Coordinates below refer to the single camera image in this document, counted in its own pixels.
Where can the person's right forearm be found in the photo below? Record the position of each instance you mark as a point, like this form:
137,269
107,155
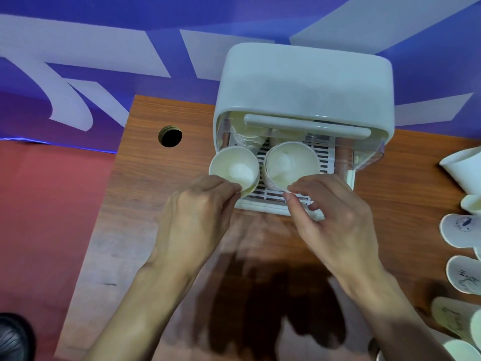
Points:
394,319

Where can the white slatted drawer tray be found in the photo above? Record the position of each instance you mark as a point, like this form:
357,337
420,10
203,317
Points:
327,157

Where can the person's left thumb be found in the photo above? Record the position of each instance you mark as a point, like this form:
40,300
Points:
232,206

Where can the small plain white paper cup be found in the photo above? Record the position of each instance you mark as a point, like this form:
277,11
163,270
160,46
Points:
231,163

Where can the cluster of printed paper cups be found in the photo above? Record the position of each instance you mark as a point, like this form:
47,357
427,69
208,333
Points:
460,231

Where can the person's right thumb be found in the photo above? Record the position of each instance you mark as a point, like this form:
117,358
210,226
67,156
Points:
297,212

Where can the person's left hand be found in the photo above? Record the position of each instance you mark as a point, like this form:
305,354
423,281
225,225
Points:
191,218

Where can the stack of nested cups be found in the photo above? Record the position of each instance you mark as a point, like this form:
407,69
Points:
248,137

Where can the person's left forearm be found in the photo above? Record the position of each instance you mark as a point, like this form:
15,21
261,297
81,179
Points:
150,315

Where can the white cup sterilizer cabinet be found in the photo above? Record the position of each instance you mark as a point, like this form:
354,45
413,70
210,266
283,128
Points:
304,82

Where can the person's right hand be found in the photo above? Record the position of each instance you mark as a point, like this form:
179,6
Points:
338,225

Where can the person's black shoe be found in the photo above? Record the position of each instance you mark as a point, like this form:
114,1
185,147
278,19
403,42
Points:
13,340

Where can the large plain white paper cup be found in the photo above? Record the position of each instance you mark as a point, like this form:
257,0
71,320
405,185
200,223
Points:
289,161

